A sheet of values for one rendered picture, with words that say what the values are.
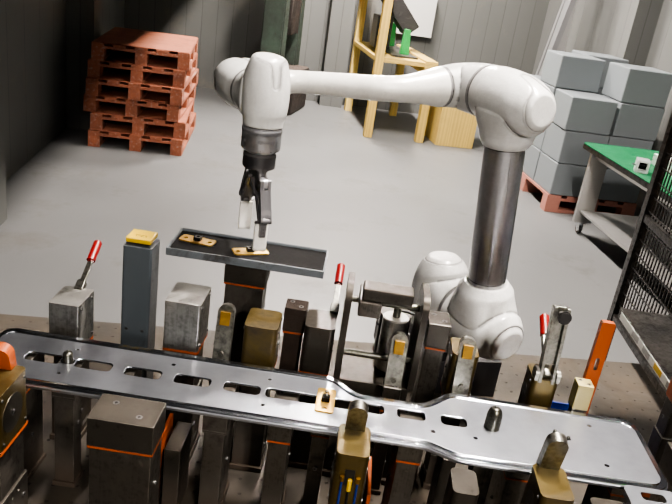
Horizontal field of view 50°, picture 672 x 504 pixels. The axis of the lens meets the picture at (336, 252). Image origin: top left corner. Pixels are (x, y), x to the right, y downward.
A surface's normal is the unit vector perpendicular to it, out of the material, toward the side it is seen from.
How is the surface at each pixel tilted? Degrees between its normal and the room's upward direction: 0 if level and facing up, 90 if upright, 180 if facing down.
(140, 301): 90
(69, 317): 90
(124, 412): 0
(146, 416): 0
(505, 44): 90
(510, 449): 0
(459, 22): 90
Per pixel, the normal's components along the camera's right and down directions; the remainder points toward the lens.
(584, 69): 0.07, 0.38
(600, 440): 0.14, -0.92
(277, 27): -0.19, 0.32
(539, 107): 0.48, 0.31
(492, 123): -0.84, 0.32
